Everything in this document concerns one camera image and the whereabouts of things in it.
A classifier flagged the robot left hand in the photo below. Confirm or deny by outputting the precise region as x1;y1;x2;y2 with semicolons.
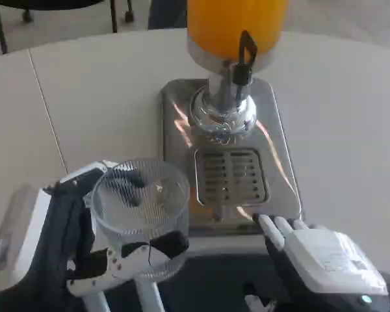
0;159;190;312

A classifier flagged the black dispenser tap lever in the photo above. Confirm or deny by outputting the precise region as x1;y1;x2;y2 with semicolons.
232;29;259;87

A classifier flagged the dark robot torso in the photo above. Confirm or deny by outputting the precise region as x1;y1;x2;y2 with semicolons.
155;253;313;312

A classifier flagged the person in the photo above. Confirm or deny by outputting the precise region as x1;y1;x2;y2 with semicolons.
148;0;188;30

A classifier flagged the orange juice drink dispenser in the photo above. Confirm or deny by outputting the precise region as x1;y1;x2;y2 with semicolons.
185;0;289;137

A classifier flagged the steel drip grid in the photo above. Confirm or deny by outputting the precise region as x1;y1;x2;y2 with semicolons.
194;148;270;205

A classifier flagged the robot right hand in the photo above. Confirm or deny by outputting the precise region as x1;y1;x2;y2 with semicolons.
243;213;390;312

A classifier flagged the clear ribbed glass cup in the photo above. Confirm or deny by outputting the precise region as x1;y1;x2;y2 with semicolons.
90;157;191;282

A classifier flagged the steel drip tray base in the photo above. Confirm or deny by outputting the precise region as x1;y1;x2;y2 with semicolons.
159;79;303;235

